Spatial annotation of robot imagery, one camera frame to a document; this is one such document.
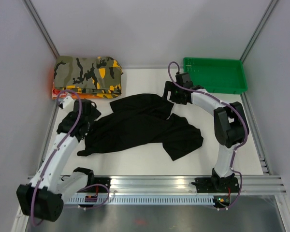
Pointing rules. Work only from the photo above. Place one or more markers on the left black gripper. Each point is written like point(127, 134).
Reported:
point(94, 114)

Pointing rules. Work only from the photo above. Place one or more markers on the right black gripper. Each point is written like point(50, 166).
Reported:
point(170, 86)

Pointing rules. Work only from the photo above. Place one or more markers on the black trousers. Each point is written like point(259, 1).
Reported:
point(139, 120)

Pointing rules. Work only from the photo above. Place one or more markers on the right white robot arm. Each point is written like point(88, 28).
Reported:
point(230, 125)

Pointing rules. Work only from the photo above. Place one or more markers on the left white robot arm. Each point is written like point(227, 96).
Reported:
point(46, 194)

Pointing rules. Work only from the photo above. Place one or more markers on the camouflage folded trousers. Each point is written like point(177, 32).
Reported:
point(98, 77)

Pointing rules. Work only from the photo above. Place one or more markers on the green plastic tray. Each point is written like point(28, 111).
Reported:
point(224, 76)

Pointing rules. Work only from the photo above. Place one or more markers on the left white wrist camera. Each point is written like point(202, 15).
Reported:
point(67, 104)

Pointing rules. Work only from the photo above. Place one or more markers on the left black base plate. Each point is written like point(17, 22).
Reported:
point(102, 183)

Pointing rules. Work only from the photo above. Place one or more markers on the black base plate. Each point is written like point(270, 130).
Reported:
point(102, 183)
point(203, 184)

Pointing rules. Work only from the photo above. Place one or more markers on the aluminium mounting rail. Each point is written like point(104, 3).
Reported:
point(182, 185)

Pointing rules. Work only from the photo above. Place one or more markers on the white slotted cable duct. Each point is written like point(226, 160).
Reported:
point(83, 199)

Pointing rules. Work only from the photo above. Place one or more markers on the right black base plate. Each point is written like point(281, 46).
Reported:
point(203, 184)

